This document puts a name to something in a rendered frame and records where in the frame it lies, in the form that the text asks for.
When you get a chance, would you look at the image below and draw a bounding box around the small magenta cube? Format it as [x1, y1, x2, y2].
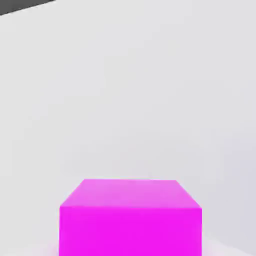
[59, 178, 203, 256]

